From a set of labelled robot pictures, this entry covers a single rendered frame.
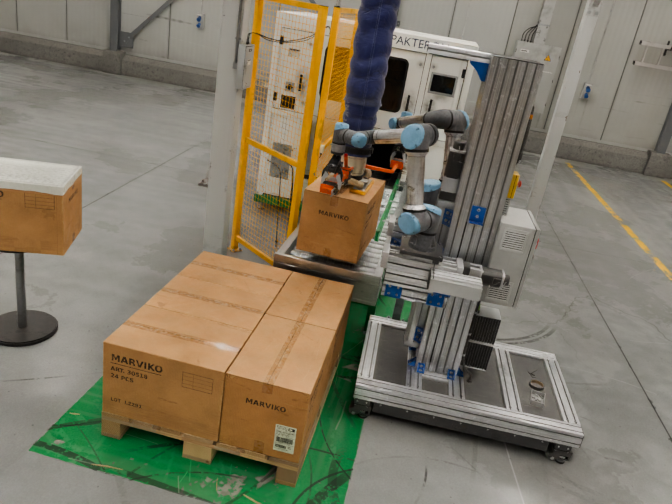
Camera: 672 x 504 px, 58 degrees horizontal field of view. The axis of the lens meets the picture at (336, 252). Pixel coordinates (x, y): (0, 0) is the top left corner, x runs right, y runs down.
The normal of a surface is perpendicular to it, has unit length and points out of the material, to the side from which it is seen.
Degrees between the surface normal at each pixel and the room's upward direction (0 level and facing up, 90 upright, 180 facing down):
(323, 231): 90
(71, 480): 0
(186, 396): 90
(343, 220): 90
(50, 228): 90
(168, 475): 0
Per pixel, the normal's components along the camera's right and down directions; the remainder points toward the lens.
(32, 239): 0.13, 0.40
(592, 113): -0.14, 0.36
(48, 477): 0.16, -0.91
